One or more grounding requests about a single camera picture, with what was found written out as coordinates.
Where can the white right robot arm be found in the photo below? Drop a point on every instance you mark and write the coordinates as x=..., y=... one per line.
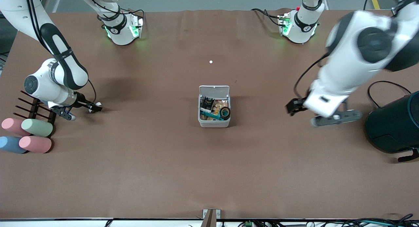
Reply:
x=65, y=66

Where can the green terminal connector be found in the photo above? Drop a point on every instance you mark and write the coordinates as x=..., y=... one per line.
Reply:
x=248, y=224

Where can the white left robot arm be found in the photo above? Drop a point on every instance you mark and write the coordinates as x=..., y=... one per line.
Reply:
x=347, y=40

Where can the metal table edge bracket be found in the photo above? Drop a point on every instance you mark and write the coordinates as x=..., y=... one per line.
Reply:
x=211, y=217

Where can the small white trash piece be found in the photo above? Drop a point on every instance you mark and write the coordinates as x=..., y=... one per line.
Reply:
x=98, y=106

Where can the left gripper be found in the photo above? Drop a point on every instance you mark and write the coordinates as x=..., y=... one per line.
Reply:
x=295, y=105

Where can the pink plastic cup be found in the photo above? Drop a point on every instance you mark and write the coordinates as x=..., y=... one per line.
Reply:
x=11, y=125
x=35, y=144

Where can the teal cardboard box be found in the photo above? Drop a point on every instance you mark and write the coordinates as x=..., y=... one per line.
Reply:
x=214, y=116

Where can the blue plastic cup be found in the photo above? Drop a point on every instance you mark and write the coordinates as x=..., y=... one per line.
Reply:
x=11, y=145

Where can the grey storage box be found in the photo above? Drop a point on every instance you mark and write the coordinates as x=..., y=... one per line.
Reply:
x=214, y=124

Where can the black tape roll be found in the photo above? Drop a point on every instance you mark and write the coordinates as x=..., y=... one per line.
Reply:
x=220, y=113

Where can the black snack packet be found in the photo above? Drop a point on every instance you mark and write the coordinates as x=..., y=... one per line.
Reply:
x=207, y=103

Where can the black cup drying rack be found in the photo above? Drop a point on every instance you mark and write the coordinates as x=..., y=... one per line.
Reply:
x=32, y=111

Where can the orange snack wrappers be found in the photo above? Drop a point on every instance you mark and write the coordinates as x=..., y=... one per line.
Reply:
x=216, y=105

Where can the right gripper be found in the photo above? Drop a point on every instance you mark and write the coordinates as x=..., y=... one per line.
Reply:
x=81, y=101

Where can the green plastic cup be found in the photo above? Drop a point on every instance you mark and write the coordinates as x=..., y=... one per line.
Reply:
x=37, y=127

